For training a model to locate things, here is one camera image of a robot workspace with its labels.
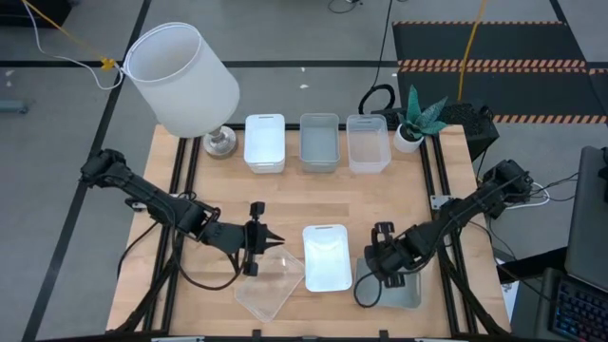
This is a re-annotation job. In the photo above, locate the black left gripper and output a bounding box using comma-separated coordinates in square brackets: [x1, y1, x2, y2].
[208, 200, 287, 278]

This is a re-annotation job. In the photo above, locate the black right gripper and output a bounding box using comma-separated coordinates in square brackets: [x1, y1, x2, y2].
[363, 220, 420, 290]

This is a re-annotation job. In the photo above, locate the gray plastic basket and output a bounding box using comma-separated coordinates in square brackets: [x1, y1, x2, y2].
[353, 256, 423, 310]
[298, 112, 341, 174]

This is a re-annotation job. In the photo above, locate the clear plastic basket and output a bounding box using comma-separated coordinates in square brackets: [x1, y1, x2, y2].
[346, 113, 392, 175]
[234, 243, 306, 324]

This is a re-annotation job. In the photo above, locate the potted plant white pot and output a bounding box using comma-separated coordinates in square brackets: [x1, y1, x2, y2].
[392, 84, 450, 155]

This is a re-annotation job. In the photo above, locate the white printed paper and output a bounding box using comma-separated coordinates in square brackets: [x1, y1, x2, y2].
[493, 258, 520, 324]

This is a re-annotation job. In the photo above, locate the black mesh box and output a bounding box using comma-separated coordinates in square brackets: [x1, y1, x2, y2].
[436, 101, 501, 162]

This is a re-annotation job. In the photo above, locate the white shade table lamp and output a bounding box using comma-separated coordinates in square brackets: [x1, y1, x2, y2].
[122, 21, 241, 161]

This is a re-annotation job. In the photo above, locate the gray laptop backlit keyboard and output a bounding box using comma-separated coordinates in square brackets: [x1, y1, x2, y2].
[534, 144, 608, 342]

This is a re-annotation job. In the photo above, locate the black hazard-striped floor mat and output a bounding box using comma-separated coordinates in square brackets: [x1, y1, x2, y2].
[391, 20, 608, 125]

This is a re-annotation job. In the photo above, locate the gray floor block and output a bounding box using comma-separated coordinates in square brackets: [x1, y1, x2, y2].
[0, 99, 29, 115]

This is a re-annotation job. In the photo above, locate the black cabinet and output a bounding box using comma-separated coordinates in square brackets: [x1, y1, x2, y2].
[0, 0, 72, 29]

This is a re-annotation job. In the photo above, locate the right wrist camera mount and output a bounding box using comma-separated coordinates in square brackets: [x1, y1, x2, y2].
[408, 220, 441, 256]

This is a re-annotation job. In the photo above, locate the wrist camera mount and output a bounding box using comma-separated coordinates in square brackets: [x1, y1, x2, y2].
[408, 220, 441, 256]
[189, 201, 223, 241]

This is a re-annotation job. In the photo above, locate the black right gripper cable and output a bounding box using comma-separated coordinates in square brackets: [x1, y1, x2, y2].
[352, 270, 384, 309]

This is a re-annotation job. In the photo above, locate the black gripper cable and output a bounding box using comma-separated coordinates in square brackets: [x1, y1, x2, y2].
[352, 270, 384, 309]
[171, 227, 249, 292]

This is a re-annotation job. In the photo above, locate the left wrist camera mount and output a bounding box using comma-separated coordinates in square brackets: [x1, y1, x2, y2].
[189, 201, 223, 241]

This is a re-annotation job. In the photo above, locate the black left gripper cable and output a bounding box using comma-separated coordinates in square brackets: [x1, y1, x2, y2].
[171, 227, 249, 292]

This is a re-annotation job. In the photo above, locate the black aluminium extrusion frame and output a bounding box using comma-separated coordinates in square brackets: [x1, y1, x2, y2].
[106, 122, 513, 342]

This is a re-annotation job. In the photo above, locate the white cable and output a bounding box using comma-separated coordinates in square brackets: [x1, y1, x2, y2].
[503, 182, 551, 211]

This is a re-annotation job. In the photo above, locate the black arm base cable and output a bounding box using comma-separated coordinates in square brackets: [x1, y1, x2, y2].
[117, 220, 161, 281]

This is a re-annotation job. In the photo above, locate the black hanging cable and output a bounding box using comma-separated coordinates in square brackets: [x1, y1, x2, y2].
[357, 0, 398, 116]

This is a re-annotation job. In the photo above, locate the yellow hanging cable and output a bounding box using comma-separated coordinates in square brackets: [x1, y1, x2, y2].
[457, 0, 489, 103]

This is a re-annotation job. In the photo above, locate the yellow cable with connector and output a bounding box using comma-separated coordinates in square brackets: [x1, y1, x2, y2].
[21, 0, 118, 72]

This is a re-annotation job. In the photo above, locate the white lamp cord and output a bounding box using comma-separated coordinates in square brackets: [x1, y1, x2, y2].
[21, 0, 125, 91]

